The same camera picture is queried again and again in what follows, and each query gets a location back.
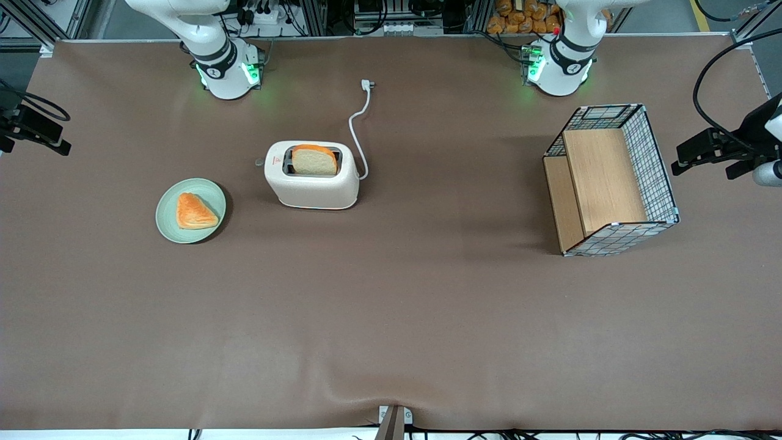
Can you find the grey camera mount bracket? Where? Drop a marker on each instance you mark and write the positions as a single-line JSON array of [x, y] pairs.
[[394, 421]]

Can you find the brown table cover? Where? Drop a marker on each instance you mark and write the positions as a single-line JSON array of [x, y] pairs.
[[391, 318]]

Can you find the white two-slot toaster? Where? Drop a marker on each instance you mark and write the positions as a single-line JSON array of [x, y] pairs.
[[314, 190]]

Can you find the bread slice with orange crust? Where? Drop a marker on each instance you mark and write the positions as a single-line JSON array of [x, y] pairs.
[[314, 162]]

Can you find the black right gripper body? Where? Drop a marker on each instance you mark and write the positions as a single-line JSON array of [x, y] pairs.
[[13, 117]]

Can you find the orange triangular puff pastry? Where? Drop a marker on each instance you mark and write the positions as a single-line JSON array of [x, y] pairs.
[[194, 212]]

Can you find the bag of orange bread rolls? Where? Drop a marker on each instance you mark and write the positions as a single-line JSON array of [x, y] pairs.
[[519, 15]]

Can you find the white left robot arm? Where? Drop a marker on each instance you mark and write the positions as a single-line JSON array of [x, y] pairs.
[[562, 67]]

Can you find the white power strip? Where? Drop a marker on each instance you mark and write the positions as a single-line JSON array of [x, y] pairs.
[[266, 15]]

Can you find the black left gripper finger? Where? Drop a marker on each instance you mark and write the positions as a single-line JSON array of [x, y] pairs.
[[702, 142], [699, 159]]

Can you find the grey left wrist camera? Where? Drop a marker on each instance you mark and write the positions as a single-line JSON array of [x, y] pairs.
[[768, 174]]

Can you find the pale green round plate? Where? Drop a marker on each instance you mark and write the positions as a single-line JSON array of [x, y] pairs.
[[168, 214]]

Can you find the aluminium frame profile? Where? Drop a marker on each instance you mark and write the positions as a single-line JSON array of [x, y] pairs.
[[36, 21], [754, 24]]

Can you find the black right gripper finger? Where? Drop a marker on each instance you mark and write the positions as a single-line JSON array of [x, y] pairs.
[[46, 141], [47, 128]]

